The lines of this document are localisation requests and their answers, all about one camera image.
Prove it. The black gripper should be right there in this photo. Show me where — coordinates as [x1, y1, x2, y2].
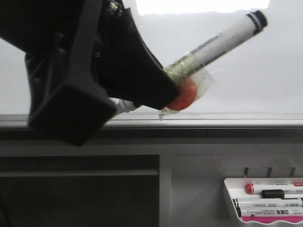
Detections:
[0, 0, 125, 146]

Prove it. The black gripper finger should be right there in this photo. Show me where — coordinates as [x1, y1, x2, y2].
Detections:
[94, 9, 179, 110]

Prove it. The red magnet taped to marker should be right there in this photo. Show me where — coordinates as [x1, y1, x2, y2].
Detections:
[161, 69, 215, 116]

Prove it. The white black whiteboard marker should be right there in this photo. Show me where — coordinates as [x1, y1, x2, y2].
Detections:
[117, 11, 267, 114]

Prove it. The pink whiteboard eraser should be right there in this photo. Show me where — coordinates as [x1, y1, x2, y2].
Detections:
[241, 216, 303, 223]

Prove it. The black hook left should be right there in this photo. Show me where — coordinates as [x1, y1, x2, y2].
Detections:
[243, 167, 249, 178]

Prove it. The black hook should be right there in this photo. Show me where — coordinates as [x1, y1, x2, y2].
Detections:
[243, 167, 249, 178]
[289, 167, 296, 178]
[266, 167, 272, 178]

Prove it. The white marker tray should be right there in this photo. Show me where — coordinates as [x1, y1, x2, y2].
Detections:
[223, 178, 303, 227]

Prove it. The red capped marker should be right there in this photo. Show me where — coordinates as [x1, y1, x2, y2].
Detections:
[244, 183, 303, 194]

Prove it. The black hook middle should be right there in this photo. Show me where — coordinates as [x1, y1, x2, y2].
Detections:
[266, 167, 272, 178]

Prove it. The white marker with black end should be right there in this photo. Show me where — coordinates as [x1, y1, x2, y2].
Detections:
[232, 198, 303, 208]

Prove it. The white labelled marker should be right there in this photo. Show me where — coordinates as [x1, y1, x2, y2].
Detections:
[236, 207, 303, 218]

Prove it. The black capped marker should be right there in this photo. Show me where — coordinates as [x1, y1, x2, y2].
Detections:
[261, 189, 303, 200]

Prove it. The black hook right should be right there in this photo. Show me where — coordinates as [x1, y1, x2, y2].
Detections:
[289, 167, 296, 178]

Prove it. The white whiteboard with grey frame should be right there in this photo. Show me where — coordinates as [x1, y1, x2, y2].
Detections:
[0, 0, 303, 140]

